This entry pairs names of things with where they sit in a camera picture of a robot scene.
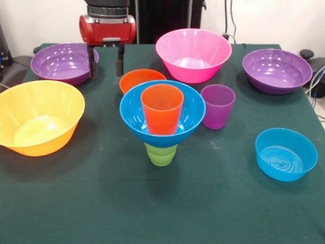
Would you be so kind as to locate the black round knob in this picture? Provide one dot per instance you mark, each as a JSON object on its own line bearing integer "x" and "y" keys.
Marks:
{"x": 306, "y": 54}

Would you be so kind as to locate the purple plastic bowl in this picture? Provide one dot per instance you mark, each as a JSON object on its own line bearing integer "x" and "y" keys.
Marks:
{"x": 276, "y": 77}
{"x": 63, "y": 75}

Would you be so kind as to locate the orange plastic cup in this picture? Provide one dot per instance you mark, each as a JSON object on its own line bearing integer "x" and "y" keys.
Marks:
{"x": 162, "y": 122}

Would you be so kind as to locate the deep blue plastic bowl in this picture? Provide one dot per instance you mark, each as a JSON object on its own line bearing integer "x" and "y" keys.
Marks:
{"x": 190, "y": 119}

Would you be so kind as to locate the orange plastic bowl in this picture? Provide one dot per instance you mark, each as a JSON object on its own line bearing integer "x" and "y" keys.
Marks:
{"x": 132, "y": 78}

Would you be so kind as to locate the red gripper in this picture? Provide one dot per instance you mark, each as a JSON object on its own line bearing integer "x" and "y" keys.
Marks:
{"x": 109, "y": 31}

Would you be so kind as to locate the pink plastic bowl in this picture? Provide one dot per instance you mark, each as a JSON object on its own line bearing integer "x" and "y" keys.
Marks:
{"x": 193, "y": 73}

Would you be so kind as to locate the purple plastic cup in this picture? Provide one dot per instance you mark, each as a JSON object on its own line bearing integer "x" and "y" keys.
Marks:
{"x": 219, "y": 117}

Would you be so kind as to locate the dark green table cloth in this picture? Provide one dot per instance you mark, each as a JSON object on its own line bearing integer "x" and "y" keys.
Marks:
{"x": 162, "y": 203}

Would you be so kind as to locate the low blue plastic bowl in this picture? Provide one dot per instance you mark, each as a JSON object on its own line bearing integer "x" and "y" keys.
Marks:
{"x": 279, "y": 171}

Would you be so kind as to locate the black device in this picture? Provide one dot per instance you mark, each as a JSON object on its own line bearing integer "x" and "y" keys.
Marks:
{"x": 5, "y": 58}

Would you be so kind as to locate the yellow plastic bowl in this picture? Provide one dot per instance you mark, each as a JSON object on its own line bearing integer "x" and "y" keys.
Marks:
{"x": 38, "y": 132}

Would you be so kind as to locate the green plastic cup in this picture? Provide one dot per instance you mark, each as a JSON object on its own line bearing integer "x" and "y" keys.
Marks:
{"x": 160, "y": 158}

